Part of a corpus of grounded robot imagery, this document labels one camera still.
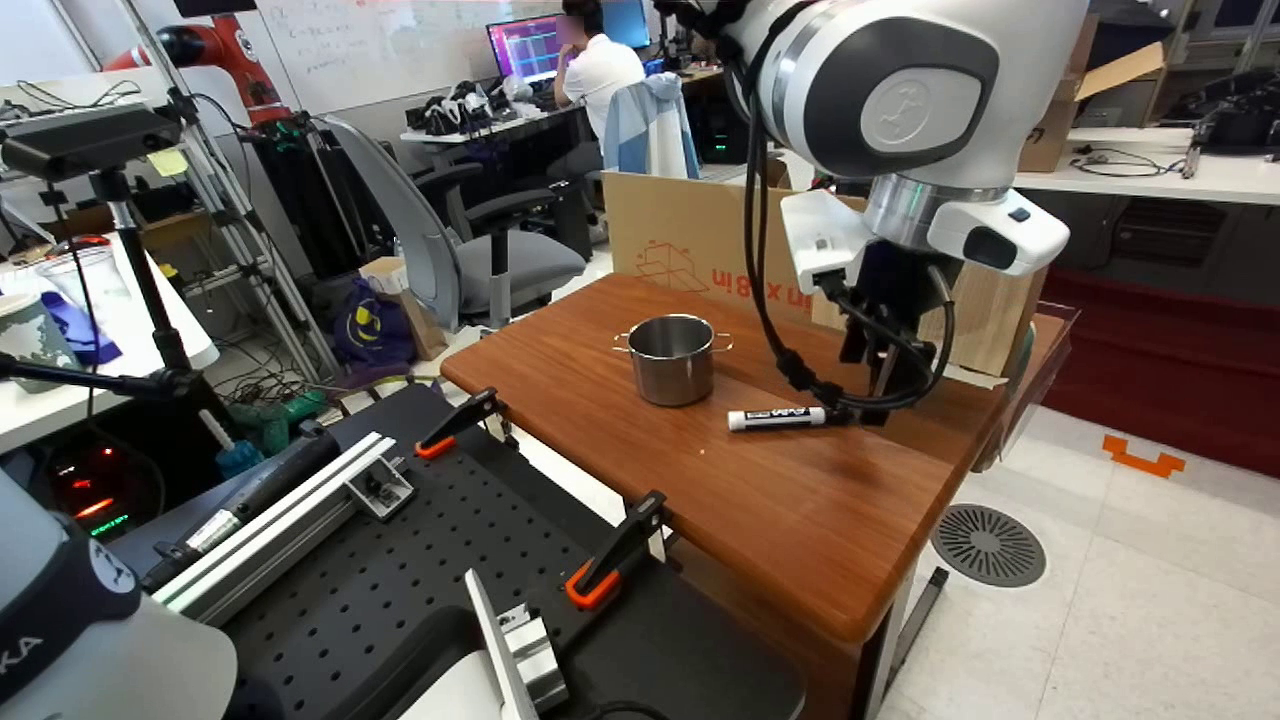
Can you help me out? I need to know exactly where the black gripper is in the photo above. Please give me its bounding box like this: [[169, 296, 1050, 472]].
[[838, 238, 962, 408]]

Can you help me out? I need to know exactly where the small steel pot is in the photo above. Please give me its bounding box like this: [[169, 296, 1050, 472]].
[[613, 310, 724, 413]]

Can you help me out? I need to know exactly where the black camera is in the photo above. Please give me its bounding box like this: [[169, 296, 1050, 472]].
[[0, 101, 184, 185]]

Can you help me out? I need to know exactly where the metal table leg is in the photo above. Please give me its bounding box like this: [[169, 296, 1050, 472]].
[[868, 565, 957, 718]]

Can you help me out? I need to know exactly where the light blue jacket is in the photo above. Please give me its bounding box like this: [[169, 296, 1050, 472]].
[[599, 69, 703, 185]]

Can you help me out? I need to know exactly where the black bar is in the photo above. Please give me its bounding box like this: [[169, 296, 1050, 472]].
[[108, 430, 346, 584]]

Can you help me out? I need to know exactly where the white side table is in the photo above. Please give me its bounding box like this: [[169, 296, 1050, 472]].
[[1011, 124, 1280, 212]]

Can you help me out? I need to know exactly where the blue object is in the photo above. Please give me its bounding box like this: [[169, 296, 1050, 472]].
[[36, 288, 127, 371]]

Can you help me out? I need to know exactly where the white desk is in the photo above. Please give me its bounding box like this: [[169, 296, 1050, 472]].
[[0, 229, 225, 461]]

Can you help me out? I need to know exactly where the grey office chair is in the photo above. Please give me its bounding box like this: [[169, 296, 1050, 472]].
[[318, 112, 594, 336]]

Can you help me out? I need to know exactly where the orange and black clamp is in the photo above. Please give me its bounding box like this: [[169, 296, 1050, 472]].
[[560, 490, 676, 618], [413, 386, 514, 469]]

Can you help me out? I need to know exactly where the red machine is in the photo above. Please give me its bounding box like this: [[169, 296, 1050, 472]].
[[156, 10, 296, 137]]

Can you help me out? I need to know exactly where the black perforated breadboard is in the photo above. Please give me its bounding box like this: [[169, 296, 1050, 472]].
[[215, 381, 813, 720]]

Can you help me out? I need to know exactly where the round metal floor drain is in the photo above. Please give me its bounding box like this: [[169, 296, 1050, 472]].
[[927, 500, 1051, 593]]

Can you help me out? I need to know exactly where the white and black marker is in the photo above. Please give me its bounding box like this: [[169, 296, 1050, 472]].
[[720, 400, 834, 435]]

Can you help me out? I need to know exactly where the aluminium extrusion rail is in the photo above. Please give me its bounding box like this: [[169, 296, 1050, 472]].
[[150, 430, 422, 625]]

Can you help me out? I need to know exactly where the coiled cable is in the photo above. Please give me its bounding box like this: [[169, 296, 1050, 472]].
[[1069, 141, 1209, 185]]

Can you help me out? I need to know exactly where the black camera tripod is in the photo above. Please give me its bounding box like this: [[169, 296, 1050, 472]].
[[0, 158, 228, 413]]

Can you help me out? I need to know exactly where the metal bracket with rod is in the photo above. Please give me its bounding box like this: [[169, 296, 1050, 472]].
[[458, 565, 574, 720]]

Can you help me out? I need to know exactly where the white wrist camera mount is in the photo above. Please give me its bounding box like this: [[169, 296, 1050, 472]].
[[778, 190, 873, 296]]

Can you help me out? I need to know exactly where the metal wire shelf rack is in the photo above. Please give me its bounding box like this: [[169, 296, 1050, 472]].
[[165, 124, 346, 397]]

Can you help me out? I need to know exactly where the open Amazon cardboard box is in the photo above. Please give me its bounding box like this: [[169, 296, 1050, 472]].
[[1018, 10, 1172, 177]]

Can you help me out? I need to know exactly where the grey and navy robot base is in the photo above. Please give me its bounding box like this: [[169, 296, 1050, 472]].
[[0, 469, 242, 720]]

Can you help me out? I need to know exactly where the black device with red lights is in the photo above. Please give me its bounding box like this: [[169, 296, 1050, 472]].
[[19, 430, 172, 542]]

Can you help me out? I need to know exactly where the person in white shirt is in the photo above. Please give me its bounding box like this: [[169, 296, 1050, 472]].
[[550, 0, 654, 141]]

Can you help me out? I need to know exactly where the large brown cardboard box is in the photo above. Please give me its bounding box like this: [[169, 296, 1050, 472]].
[[599, 169, 1056, 386]]

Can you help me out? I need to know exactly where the lit computer monitor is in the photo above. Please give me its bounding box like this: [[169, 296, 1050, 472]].
[[483, 13, 574, 90]]

